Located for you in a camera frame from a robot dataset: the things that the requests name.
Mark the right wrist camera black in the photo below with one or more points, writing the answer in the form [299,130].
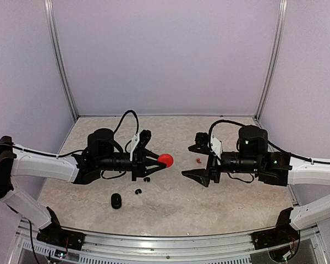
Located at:
[201,139]

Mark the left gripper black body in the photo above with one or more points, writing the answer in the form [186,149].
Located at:
[137,164]

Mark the aluminium corner post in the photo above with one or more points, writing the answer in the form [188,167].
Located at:
[53,32]
[277,38]

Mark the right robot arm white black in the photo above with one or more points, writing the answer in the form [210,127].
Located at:
[279,168]

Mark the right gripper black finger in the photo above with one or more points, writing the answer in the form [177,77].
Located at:
[198,175]
[199,148]

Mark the black earbud charging case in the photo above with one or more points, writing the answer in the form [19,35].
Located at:
[116,201]

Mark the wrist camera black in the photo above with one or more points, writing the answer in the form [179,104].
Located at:
[144,138]
[201,139]

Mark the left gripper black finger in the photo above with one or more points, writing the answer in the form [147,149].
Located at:
[157,168]
[149,155]

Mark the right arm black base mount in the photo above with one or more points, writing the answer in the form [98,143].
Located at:
[281,233]

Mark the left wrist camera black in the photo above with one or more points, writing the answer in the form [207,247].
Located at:
[144,138]

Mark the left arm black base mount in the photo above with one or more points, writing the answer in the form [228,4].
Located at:
[54,234]

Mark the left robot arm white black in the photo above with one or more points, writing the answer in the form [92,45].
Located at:
[102,154]

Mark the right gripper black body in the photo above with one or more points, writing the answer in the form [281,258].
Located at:
[213,168]

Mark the right aluminium corner post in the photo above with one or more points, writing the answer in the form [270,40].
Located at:
[277,38]

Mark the left aluminium corner post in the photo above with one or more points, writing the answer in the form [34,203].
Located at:
[53,32]

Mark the aluminium front rail frame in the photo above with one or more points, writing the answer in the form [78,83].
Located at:
[97,247]

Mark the red earbud charging case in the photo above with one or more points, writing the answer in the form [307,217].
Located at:
[167,159]

